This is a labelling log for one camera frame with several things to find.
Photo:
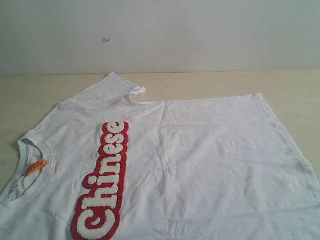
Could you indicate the white t-shirt red Chinese lettering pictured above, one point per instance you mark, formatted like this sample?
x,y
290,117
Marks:
x,y
205,169

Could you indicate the orange neck tag with string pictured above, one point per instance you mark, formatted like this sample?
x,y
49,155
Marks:
x,y
39,165

